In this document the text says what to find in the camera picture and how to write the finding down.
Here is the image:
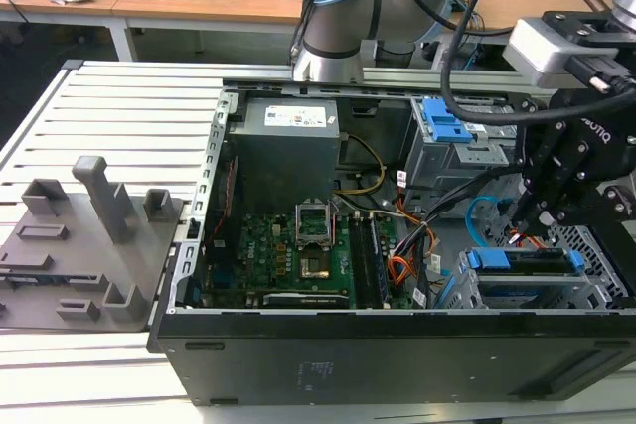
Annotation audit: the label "green motherboard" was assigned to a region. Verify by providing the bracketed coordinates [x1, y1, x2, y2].
[202, 210, 414, 312]

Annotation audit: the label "grey parts rack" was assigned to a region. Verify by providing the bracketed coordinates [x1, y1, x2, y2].
[0, 154, 186, 334]

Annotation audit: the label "black PC case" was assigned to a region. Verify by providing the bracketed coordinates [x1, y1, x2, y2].
[146, 76, 636, 408]

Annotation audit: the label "blue flat disk wire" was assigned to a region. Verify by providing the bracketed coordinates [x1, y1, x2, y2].
[468, 195, 514, 242]

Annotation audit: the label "thin metal locking lever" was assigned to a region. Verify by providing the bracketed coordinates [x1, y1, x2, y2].
[329, 197, 350, 227]

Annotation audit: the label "CPU socket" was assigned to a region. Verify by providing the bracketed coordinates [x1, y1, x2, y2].
[299, 253, 333, 281]

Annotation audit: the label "metal socket cover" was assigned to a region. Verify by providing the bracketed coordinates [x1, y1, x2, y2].
[294, 202, 334, 247]

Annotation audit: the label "black disk power wire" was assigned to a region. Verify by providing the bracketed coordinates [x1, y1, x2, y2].
[510, 224, 551, 249]

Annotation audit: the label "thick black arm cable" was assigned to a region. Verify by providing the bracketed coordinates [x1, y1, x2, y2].
[438, 0, 615, 125]

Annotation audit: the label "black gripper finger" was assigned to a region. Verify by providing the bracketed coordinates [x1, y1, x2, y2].
[539, 186, 632, 242]
[511, 120, 570, 237]

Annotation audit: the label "black RAM slots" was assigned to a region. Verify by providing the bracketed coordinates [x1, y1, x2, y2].
[346, 212, 392, 310]

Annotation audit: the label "orange wire bundle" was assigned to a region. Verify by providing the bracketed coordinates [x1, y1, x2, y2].
[389, 204, 424, 292]

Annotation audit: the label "hard disk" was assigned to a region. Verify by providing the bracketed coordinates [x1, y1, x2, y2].
[465, 246, 585, 280]

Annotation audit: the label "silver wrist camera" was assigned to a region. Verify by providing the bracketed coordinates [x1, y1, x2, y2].
[501, 18, 622, 90]

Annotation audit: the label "grey power supply unit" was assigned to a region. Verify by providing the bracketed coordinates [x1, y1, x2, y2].
[226, 97, 342, 208]

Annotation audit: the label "thin red wire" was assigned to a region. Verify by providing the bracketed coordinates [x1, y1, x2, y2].
[205, 159, 237, 247]

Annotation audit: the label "metal optical drive cage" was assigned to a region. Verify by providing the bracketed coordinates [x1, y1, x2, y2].
[405, 94, 519, 193]

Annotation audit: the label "yellow wire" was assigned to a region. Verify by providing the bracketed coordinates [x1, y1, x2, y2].
[333, 132, 390, 197]

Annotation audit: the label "metal disk bay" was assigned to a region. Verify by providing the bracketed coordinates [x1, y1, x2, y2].
[435, 243, 630, 312]

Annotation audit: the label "blue plastic drive latch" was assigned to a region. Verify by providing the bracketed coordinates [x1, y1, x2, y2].
[420, 97, 472, 144]

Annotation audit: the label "black wire bundle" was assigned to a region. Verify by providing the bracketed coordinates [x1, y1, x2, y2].
[397, 165, 524, 299]

